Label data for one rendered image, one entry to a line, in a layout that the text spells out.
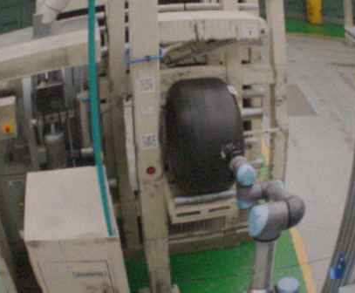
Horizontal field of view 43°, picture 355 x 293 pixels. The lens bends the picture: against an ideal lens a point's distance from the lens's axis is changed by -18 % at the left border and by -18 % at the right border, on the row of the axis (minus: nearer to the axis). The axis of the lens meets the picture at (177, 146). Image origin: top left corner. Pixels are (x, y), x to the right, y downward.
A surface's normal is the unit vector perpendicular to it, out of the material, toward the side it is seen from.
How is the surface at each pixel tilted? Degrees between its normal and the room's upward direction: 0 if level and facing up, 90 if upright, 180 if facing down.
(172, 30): 90
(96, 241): 90
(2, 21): 90
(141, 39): 90
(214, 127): 59
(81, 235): 0
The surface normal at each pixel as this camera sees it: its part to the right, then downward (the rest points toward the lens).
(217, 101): 0.08, -0.49
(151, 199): 0.20, 0.44
